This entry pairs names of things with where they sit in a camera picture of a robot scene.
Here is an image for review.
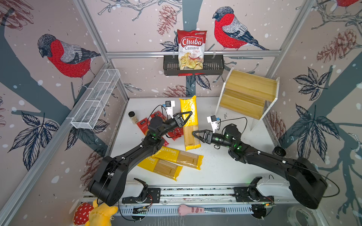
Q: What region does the yellow plush toy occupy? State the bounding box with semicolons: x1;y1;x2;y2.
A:
85;200;118;226

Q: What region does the Chuba cassava chips bag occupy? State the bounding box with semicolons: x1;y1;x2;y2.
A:
177;30;207;70

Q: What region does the wooden two-tier shelf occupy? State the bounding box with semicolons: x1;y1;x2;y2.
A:
215;67;280;130

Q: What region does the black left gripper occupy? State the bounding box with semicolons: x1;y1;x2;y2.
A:
158;111;191;138

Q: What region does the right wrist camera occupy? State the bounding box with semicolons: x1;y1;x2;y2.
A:
206;115;221;133

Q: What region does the black hanging wire basket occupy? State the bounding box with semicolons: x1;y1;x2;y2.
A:
164;55;224;76

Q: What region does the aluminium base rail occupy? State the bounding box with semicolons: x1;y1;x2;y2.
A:
84;185;314;217

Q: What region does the red spaghetti bag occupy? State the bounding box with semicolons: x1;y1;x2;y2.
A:
166;127;183;141
150;111;167;121
137;118;150;136

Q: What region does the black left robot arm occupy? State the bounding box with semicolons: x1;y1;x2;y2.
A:
88;111;193;206

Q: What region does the spice jar black lid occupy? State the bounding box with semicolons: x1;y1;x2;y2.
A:
128;111;139;124
272;147;286;157

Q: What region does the red spaghetti bag middle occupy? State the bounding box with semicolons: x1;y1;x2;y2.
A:
150;111;167;121

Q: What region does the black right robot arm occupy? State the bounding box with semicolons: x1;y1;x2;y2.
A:
192;124;328;210

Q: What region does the yellow pasta bag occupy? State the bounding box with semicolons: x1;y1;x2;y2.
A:
138;156;183;181
180;96;201;151
152;147;204;170

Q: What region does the red spaghetti bag right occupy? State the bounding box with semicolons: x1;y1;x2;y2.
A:
166;127;183;141

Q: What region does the pink handled scraper tool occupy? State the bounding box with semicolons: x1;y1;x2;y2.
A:
178;204;226;216

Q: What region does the clear tape roll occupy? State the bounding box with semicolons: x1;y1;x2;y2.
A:
287;205;318;226

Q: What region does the red spaghetti bag left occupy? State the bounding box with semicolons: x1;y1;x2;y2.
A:
137;118;150;136

